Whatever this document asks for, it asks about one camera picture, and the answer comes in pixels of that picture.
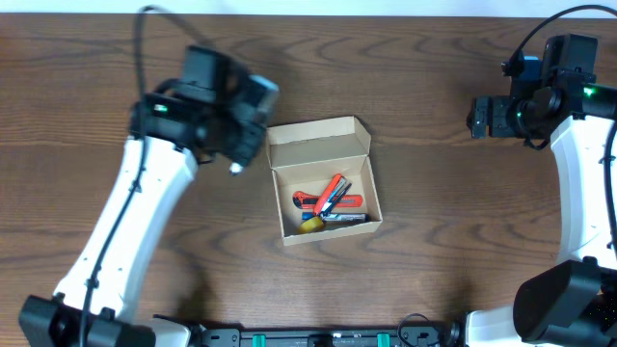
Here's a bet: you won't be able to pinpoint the black marker pen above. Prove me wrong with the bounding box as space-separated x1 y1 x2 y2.
229 163 244 175

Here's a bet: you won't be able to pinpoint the red utility knife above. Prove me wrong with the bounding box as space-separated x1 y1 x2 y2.
292 191 363 210

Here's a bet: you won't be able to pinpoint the cardboard box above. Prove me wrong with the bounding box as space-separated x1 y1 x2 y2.
267 117 383 246

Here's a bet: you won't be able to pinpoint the red and white pliers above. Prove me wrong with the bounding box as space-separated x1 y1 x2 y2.
312 173 352 217

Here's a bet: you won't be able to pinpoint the yellow clear tape roll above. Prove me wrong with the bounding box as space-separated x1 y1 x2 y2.
298 216 325 234

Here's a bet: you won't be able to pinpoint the blue marker pen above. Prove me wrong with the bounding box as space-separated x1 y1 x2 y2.
321 213 370 223

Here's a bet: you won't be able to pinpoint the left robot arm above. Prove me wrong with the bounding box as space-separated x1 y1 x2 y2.
18 87 278 346

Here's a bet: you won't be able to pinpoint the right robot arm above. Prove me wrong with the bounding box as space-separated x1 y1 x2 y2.
463 81 616 346

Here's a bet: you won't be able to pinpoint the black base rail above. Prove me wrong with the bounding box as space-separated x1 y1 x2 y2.
153 315 560 347

